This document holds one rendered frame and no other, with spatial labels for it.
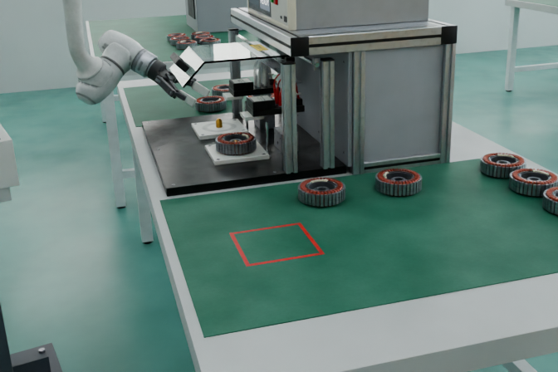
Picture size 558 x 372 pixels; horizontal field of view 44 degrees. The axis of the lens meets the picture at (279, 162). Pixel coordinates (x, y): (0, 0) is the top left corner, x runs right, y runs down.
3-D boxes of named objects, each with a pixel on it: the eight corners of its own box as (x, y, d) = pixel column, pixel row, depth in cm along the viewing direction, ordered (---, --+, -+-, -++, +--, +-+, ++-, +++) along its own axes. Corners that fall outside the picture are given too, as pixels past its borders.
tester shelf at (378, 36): (291, 56, 163) (291, 37, 162) (231, 22, 225) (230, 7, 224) (457, 43, 174) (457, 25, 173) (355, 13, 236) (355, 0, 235)
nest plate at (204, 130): (199, 139, 204) (199, 135, 203) (191, 126, 218) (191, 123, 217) (248, 134, 208) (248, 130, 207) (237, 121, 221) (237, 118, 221)
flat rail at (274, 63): (286, 78, 168) (285, 66, 167) (232, 41, 224) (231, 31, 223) (290, 78, 168) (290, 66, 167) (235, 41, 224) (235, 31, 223)
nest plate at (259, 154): (215, 165, 182) (214, 161, 181) (205, 149, 196) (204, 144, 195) (269, 159, 186) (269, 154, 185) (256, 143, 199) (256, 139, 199)
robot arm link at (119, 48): (147, 56, 254) (126, 82, 249) (112, 34, 255) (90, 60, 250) (146, 41, 244) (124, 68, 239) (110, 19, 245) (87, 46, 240)
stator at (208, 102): (190, 112, 242) (189, 102, 241) (202, 104, 252) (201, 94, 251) (220, 113, 239) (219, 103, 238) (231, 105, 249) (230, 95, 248)
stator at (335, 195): (349, 206, 158) (349, 191, 157) (301, 209, 157) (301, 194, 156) (340, 188, 169) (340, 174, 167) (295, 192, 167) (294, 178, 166)
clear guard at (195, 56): (182, 88, 164) (180, 63, 162) (169, 69, 186) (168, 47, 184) (311, 76, 173) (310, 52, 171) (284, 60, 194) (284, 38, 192)
